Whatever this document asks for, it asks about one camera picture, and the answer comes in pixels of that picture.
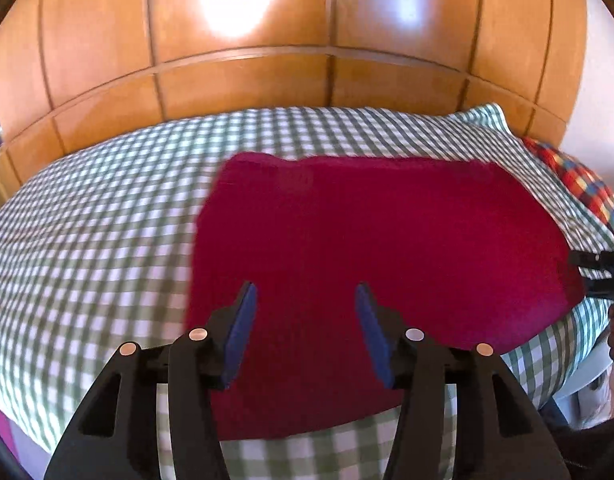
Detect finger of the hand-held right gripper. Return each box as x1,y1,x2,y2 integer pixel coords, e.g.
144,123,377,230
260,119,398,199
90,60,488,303
582,274,614,303
568,250,612,273

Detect crimson cloth garment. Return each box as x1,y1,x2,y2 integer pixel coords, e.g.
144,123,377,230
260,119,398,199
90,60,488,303
186,152,588,441

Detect wooden wardrobe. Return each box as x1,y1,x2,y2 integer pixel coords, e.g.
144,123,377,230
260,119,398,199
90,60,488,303
0,0,588,211

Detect multicoloured checked pillow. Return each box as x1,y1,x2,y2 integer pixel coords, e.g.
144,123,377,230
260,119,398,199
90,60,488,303
522,136,614,233

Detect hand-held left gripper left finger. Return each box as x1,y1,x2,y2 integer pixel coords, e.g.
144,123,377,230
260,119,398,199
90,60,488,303
44,281,259,480

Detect person's dark trousers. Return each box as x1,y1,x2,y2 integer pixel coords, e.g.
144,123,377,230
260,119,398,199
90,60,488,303
537,400,614,480

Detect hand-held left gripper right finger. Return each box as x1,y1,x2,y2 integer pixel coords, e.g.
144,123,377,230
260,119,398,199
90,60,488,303
354,282,572,480

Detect white bed frame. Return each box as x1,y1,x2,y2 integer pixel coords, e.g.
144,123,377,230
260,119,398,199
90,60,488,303
551,340,614,428

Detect green checked pillow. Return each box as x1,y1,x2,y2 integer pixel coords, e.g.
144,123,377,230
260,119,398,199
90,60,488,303
447,103,512,136

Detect green checked bed sheet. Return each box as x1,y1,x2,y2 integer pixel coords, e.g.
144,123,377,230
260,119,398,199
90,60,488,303
0,102,614,480

